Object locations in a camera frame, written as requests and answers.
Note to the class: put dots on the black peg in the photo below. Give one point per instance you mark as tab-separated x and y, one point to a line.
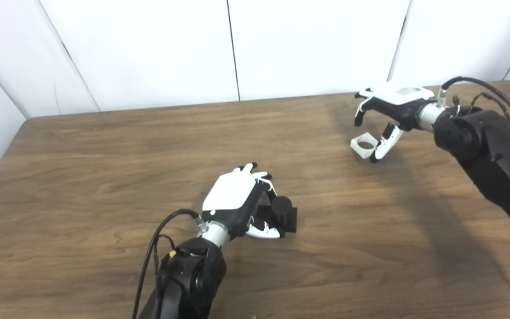
281	210

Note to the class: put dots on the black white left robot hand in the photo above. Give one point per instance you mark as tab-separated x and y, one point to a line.
230	192

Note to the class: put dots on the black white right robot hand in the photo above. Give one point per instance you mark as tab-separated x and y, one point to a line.
399	99

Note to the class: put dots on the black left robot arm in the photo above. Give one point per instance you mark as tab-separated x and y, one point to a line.
188	279

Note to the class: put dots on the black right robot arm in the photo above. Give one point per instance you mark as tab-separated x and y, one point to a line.
489	150

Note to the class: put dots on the white square piece with hole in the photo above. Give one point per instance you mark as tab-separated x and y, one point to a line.
357	149

